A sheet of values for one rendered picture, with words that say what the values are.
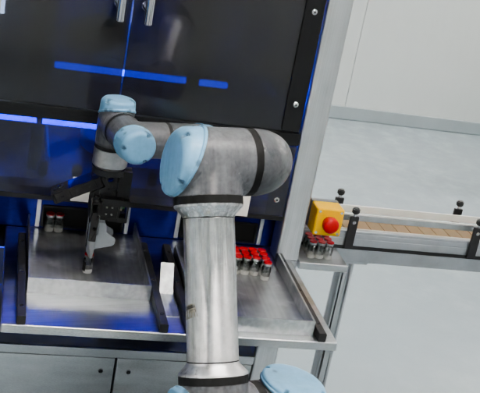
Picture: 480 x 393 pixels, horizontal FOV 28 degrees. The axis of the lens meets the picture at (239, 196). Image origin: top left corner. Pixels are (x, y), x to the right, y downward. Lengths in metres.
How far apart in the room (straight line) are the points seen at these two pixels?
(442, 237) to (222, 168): 1.22
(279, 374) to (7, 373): 1.01
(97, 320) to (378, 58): 5.55
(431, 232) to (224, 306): 1.22
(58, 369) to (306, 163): 0.80
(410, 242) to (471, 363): 1.59
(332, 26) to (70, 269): 0.81
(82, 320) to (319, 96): 0.77
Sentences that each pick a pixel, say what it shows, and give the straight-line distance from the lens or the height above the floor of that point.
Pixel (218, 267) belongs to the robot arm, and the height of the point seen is 1.19.
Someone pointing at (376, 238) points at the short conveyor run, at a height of 0.92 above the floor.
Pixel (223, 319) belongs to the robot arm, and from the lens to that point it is 1.59.
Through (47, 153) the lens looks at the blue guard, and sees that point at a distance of 2.26.
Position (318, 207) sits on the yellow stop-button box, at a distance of 2.41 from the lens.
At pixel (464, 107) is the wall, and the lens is 7.74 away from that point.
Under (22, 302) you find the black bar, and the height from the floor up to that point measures 0.90.
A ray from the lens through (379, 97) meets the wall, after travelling 7.45.
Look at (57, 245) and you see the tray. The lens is 2.32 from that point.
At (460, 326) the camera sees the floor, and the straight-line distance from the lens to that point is 4.48.
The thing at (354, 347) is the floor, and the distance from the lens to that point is 4.04.
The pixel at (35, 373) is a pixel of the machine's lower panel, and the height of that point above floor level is 0.52.
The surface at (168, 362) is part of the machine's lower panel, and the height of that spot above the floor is 0.57.
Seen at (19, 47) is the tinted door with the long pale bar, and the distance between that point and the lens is 2.20.
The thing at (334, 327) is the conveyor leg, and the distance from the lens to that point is 2.75.
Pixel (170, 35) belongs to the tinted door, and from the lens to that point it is 2.21.
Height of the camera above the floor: 1.84
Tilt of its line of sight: 20 degrees down
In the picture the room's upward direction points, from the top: 11 degrees clockwise
